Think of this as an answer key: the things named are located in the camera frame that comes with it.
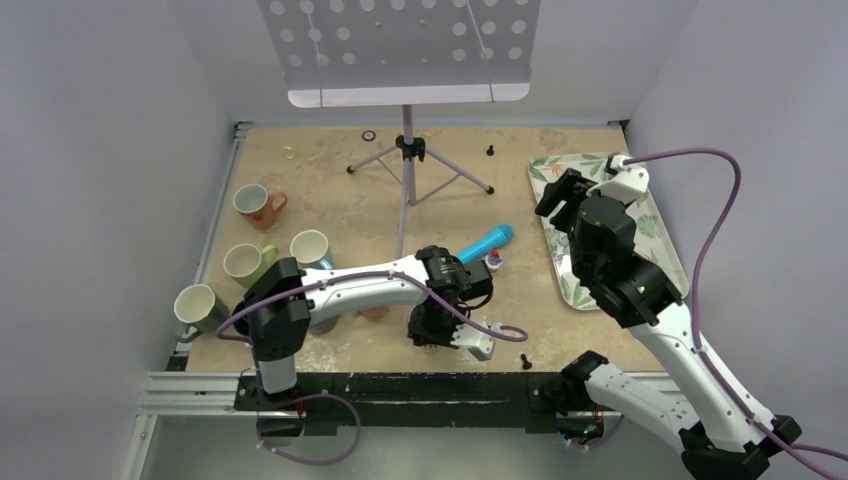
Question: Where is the plain pink mug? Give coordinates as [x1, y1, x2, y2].
[358, 306, 390, 321]

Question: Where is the light blue mug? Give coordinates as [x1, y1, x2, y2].
[289, 230, 334, 270]

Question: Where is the light green mug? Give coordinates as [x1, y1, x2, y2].
[222, 243, 279, 288]

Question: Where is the textured salmon mug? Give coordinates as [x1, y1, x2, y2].
[233, 184, 288, 230]

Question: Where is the slate blue-grey mug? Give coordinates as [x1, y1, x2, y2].
[173, 284, 230, 343]

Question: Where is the dark grey mug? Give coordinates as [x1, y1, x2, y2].
[308, 315, 339, 336]

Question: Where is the navy blue mug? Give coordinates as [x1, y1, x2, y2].
[233, 302, 250, 337]

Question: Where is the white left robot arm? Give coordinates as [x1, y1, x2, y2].
[241, 245, 503, 409]

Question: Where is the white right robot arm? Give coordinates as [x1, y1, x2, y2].
[535, 168, 802, 479]

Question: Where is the small cupcake figurine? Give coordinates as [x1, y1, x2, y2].
[484, 249, 503, 272]

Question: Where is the black chess pawn near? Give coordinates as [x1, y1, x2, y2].
[520, 353, 533, 370]

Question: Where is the lilac music stand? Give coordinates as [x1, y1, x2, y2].
[258, 0, 541, 252]

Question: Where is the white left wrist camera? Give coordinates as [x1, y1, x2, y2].
[450, 323, 495, 362]

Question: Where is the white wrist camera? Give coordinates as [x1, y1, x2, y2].
[587, 153, 649, 207]
[450, 323, 495, 362]

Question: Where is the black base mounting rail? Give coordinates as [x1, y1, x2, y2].
[233, 370, 628, 439]

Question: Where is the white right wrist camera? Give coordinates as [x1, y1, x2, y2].
[587, 153, 649, 207]

